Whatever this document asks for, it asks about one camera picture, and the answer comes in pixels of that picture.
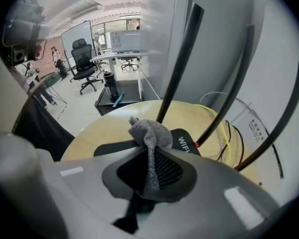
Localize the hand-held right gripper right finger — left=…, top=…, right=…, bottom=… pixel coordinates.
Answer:
left=136, top=147, right=288, bottom=239

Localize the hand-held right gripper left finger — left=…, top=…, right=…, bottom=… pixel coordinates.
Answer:
left=36, top=146, right=150, bottom=239

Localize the black router with antennas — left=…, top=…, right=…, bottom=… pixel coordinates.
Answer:
left=93, top=2, right=299, bottom=172

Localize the grey cloth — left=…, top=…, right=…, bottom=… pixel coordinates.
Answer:
left=128, top=116, right=174, bottom=200

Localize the person's black top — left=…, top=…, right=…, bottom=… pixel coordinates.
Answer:
left=11, top=95, right=76, bottom=162

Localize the black tripod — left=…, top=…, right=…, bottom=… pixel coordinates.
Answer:
left=43, top=83, right=68, bottom=107

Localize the blue flat item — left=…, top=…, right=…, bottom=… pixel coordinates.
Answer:
left=112, top=91, right=126, bottom=108

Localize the black drinking bottle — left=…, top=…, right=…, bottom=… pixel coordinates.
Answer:
left=103, top=71, right=120, bottom=103

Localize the black low cabinet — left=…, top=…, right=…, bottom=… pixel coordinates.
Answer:
left=94, top=79, right=161, bottom=117

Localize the black office chair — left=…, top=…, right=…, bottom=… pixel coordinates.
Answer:
left=120, top=57, right=141, bottom=71
left=69, top=38, right=105, bottom=96

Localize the white desk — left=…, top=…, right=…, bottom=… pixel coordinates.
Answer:
left=89, top=50, right=150, bottom=102

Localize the whiteboard on stand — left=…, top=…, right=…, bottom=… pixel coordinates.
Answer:
left=60, top=20, right=95, bottom=60

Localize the black cable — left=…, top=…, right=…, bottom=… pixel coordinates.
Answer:
left=215, top=119, right=245, bottom=163

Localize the yellow cable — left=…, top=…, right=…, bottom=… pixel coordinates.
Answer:
left=194, top=103, right=233, bottom=163

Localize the white cable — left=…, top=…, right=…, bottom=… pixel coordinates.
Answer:
left=200, top=91, right=230, bottom=105

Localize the head-worn camera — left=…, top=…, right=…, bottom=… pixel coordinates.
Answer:
left=1, top=0, right=53, bottom=67

